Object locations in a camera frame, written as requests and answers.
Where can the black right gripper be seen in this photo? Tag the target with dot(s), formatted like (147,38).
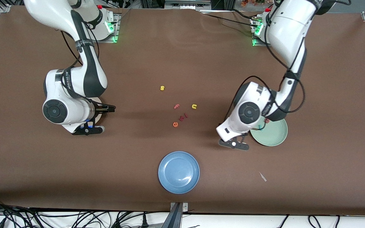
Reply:
(100,109)

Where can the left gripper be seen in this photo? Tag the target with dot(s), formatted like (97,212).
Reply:
(256,128)

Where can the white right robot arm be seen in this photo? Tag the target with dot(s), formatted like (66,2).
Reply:
(54,85)

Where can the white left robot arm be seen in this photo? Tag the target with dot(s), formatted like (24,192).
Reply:
(290,28)

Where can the beige brown plate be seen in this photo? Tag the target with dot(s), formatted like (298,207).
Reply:
(98,117)

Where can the pale green plate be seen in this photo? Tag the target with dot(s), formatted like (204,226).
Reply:
(274,133)

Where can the grey tape scrap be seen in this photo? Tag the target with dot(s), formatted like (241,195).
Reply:
(262,176)

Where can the blue plate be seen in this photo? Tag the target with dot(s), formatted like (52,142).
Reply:
(178,172)

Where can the brown table cover sheet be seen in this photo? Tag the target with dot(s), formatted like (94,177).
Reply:
(182,57)

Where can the orange background object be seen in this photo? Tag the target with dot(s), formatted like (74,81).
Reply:
(252,3)

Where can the grey metal device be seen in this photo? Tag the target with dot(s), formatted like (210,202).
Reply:
(187,4)

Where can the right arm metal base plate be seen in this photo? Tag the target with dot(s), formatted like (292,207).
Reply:
(117,25)

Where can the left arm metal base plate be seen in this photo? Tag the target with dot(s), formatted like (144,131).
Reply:
(258,44)

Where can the silver table edge bracket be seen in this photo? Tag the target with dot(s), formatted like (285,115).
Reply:
(185,207)

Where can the grey camera stand pole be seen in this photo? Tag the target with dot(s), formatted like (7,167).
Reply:
(173,220)

